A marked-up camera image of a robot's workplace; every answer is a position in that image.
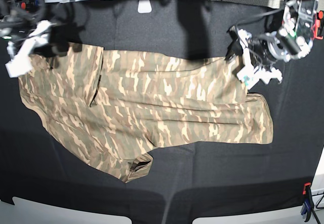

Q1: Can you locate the camouflage t-shirt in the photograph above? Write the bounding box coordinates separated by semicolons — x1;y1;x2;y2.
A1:
18;43;273;182

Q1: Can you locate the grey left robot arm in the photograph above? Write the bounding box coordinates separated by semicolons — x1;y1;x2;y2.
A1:
229;0;320;90

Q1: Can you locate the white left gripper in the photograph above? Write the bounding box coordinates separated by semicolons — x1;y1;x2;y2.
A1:
225;25;283;90

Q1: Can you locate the orange clamp left rear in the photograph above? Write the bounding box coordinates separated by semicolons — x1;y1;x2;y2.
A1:
20;2;29;10

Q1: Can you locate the orange clamp right rear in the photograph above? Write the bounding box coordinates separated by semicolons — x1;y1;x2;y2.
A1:
314;10;323;40

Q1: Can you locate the orange blue clamp front right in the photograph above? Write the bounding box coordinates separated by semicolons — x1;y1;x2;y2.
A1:
301;182;314;222

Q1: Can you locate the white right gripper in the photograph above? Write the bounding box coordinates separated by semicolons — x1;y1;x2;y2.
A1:
5;20;57;77

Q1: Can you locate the black table cloth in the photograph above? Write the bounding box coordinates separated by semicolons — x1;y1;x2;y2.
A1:
1;0;323;223

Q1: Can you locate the white tag on cloth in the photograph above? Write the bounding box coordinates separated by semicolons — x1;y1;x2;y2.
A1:
137;0;152;14

